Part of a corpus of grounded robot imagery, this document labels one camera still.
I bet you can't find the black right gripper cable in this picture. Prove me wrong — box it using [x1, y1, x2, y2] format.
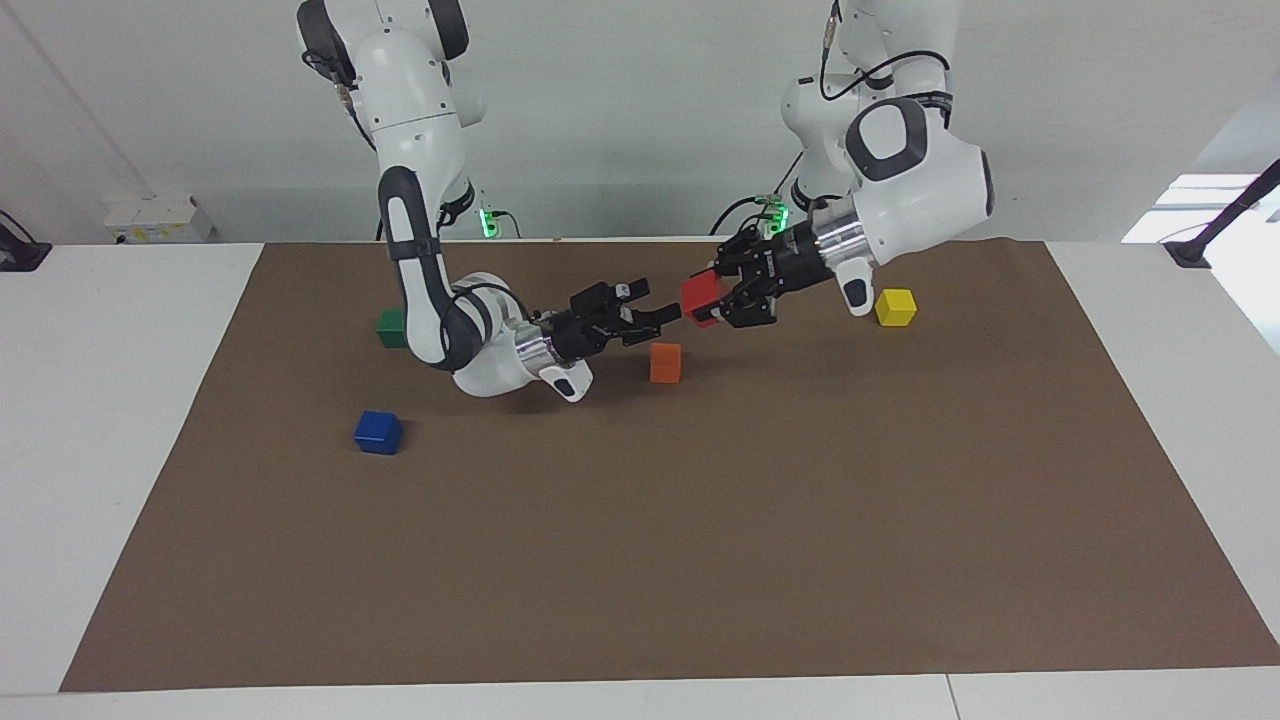
[450, 282, 531, 323]

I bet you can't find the brown table mat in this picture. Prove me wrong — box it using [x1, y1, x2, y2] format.
[60, 238, 1280, 693]

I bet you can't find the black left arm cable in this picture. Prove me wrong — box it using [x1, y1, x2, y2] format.
[818, 0, 953, 103]

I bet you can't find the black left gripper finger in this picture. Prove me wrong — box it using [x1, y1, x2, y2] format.
[713, 238, 761, 287]
[716, 285, 784, 331]

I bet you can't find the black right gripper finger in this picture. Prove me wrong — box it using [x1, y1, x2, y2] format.
[569, 280, 653, 321]
[614, 303, 684, 349]

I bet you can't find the white wall box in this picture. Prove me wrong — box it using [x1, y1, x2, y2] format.
[104, 195, 215, 246]

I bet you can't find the black left base cable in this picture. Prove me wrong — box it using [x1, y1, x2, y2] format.
[710, 195, 801, 237]

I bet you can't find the red wooden block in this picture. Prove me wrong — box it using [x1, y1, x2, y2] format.
[681, 270, 733, 330]

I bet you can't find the black clamp bracket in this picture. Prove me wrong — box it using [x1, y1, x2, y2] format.
[0, 210, 53, 273]

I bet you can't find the blue wooden block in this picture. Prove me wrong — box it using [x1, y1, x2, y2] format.
[353, 410, 404, 456]

